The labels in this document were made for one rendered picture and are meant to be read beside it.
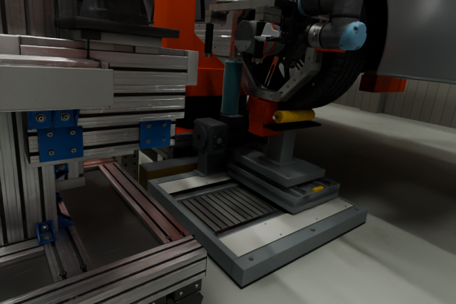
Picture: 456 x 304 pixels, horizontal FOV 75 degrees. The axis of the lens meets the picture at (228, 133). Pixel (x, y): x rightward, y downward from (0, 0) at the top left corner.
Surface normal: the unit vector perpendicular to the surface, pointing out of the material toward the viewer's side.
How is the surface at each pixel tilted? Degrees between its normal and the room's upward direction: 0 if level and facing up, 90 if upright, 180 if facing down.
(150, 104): 90
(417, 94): 90
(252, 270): 90
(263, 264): 90
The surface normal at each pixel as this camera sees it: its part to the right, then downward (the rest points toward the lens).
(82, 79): 0.62, 0.26
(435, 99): -0.78, 0.10
